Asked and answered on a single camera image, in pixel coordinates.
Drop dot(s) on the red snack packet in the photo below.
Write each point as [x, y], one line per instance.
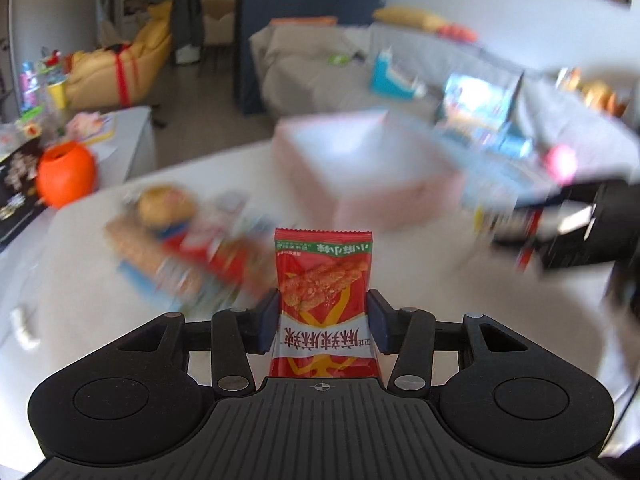
[220, 255]
[325, 280]

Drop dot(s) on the yellow cup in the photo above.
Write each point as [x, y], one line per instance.
[57, 95]

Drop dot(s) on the orange pillow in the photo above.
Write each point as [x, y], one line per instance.
[457, 33]

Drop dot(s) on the tan snack packet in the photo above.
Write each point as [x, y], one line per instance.
[135, 245]

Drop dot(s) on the orange pumpkin jar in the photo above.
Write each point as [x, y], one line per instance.
[65, 175]

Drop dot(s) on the picture book with pink figures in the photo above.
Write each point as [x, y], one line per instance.
[480, 100]

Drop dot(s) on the yellow beanbag chair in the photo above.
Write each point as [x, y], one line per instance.
[140, 60]

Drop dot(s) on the orange cloth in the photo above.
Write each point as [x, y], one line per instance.
[305, 21]

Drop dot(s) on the yellow toy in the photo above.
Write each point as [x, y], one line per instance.
[595, 92]

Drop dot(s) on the small white object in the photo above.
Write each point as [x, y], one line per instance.
[22, 327]

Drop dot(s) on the yellow clear-wrapped snack packet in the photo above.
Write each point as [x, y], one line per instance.
[162, 205]

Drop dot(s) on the dark coat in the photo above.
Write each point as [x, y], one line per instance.
[189, 15]

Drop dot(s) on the black printed box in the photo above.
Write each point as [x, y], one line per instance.
[15, 195]

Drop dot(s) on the white low table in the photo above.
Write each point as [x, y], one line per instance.
[137, 145]

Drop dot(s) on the grey sofa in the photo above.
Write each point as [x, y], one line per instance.
[310, 80]

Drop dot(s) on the pink paper sheets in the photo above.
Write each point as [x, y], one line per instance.
[90, 127]

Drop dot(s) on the colourful toy figures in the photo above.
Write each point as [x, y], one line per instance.
[30, 82]

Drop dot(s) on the light blue book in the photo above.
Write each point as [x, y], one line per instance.
[505, 170]

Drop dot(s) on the pink box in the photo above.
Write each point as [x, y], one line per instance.
[370, 160]

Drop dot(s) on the blue snack bag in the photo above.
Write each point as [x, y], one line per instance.
[145, 285]

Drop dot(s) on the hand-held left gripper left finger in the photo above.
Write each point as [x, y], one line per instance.
[268, 321]

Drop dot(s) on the teal toy box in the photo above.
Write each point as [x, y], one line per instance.
[385, 77]

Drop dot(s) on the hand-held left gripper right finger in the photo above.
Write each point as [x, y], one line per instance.
[378, 321]

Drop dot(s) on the small green object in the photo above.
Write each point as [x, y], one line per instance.
[338, 59]

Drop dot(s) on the cardboard box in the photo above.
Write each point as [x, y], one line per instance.
[220, 25]

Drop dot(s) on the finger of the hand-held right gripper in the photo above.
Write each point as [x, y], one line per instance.
[515, 245]
[545, 205]

